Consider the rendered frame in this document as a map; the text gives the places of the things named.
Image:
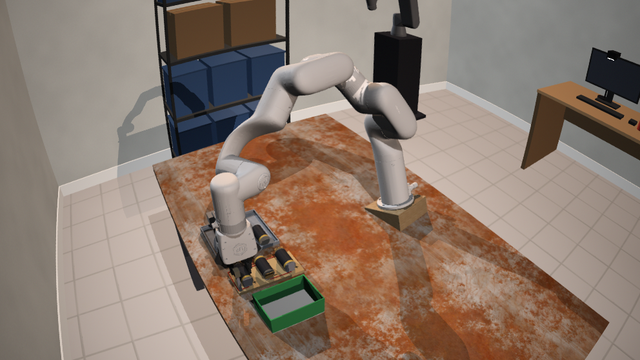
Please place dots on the green open-top box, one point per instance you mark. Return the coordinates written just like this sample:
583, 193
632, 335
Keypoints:
288, 303

